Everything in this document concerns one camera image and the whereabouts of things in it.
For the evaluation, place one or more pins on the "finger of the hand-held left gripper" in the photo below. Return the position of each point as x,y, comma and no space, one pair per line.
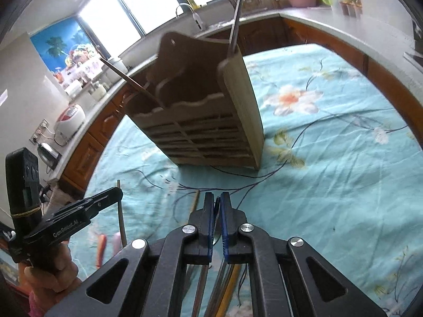
105,198

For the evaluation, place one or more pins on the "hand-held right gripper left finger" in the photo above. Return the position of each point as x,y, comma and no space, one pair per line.
208,228

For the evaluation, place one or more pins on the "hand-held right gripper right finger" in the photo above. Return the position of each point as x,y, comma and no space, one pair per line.
226,228

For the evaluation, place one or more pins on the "wooden utensil holder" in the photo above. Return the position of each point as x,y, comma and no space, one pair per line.
205,122

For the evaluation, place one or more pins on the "person's left hand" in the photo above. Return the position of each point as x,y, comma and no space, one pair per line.
53,284

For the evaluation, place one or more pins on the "steel electric kettle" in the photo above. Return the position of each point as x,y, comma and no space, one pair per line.
49,155

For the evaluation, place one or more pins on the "orange plastic spoon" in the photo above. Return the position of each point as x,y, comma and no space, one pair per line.
101,251

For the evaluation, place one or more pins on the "light wooden chopstick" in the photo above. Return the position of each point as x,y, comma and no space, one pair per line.
229,284

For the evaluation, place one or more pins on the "metal fork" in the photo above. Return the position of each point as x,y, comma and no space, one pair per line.
206,287

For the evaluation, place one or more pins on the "brown wooden lower cabinets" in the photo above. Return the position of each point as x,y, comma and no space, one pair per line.
99,128

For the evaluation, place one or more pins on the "white and red rice cooker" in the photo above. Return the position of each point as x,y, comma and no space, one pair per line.
69,122

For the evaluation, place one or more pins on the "white box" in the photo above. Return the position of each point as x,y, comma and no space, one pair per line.
73,88

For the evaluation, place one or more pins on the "small white lidded container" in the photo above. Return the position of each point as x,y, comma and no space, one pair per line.
97,90

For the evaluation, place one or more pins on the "teal floral tablecloth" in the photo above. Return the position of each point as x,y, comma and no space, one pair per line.
330,171

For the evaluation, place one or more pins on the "white cooking pot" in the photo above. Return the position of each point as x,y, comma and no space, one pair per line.
113,69

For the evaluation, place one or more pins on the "kitchen window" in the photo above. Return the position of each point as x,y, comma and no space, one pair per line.
109,16

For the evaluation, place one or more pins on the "kitchen faucet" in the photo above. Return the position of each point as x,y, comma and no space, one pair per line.
198,18

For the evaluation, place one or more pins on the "dark wooden chopstick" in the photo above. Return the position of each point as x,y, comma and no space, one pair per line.
236,23

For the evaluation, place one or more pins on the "yellow oil bottle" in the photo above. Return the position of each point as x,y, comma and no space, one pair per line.
191,2

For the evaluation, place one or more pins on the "grey kitchen countertop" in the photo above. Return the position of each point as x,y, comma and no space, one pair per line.
314,16

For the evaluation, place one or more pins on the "pink plastic basin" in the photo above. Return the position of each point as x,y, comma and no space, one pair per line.
300,0

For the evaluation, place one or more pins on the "row of spice jars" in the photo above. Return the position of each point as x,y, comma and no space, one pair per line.
351,9

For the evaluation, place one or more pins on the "stove top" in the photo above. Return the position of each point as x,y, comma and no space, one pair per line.
414,60

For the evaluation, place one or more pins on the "wall power outlet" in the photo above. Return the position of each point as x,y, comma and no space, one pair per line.
39,131

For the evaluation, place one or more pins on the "tropical fruit wall poster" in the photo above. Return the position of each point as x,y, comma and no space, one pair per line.
56,46

